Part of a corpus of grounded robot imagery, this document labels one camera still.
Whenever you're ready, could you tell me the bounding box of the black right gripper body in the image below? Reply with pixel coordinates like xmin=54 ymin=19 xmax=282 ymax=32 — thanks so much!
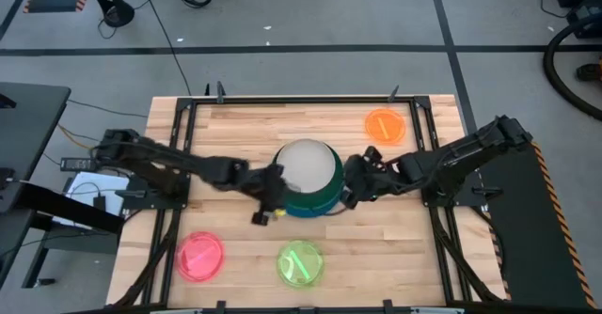
xmin=350 ymin=145 xmax=401 ymax=203

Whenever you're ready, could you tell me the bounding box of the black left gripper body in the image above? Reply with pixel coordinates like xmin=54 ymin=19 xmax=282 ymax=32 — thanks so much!
xmin=242 ymin=163 xmax=286 ymax=208

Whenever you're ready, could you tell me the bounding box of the green bowl with white lid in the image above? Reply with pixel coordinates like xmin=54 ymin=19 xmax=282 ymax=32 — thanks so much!
xmin=271 ymin=138 xmax=347 ymax=208

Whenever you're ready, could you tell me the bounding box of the cream plastic plate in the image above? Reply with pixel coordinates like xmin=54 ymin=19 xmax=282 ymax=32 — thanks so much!
xmin=276 ymin=139 xmax=338 ymax=195

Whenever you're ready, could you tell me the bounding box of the blue plastic plate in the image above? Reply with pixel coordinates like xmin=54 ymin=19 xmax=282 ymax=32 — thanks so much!
xmin=283 ymin=192 xmax=341 ymax=219

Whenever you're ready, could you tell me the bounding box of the clear orange plastic plate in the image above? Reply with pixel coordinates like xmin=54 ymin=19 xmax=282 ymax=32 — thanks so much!
xmin=364 ymin=107 xmax=407 ymax=146

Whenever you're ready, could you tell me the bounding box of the clear green plastic plate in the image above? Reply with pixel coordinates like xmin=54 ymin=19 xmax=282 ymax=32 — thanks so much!
xmin=276 ymin=239 xmax=325 ymax=289

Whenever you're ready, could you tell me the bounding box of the clear pink plastic plate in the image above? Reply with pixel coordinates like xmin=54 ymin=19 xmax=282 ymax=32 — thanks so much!
xmin=175 ymin=230 xmax=227 ymax=284

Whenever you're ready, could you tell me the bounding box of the white paper sheet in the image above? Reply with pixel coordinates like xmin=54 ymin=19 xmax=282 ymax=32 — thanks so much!
xmin=52 ymin=171 xmax=132 ymax=230

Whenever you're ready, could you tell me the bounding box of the large hazard striped black mat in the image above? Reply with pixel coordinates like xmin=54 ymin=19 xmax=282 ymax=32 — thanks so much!
xmin=479 ymin=140 xmax=599 ymax=311

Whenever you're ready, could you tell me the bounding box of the black floor stand base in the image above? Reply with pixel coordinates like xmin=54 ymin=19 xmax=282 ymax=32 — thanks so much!
xmin=80 ymin=0 xmax=136 ymax=28

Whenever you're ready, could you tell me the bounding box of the black desk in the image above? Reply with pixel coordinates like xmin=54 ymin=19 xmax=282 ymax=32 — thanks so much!
xmin=0 ymin=81 xmax=126 ymax=290

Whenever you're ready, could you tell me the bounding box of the black aluminium table frame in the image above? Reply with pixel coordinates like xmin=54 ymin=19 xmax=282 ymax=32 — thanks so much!
xmin=112 ymin=93 xmax=507 ymax=311

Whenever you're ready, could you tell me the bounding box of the long black floor cable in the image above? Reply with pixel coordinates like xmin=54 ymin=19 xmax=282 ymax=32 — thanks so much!
xmin=136 ymin=0 xmax=193 ymax=97

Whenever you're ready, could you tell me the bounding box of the orange cable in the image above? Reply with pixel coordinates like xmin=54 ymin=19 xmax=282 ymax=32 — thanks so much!
xmin=56 ymin=123 xmax=95 ymax=151

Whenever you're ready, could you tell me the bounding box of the thick black hose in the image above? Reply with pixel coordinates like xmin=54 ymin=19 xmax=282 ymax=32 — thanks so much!
xmin=543 ymin=12 xmax=602 ymax=122

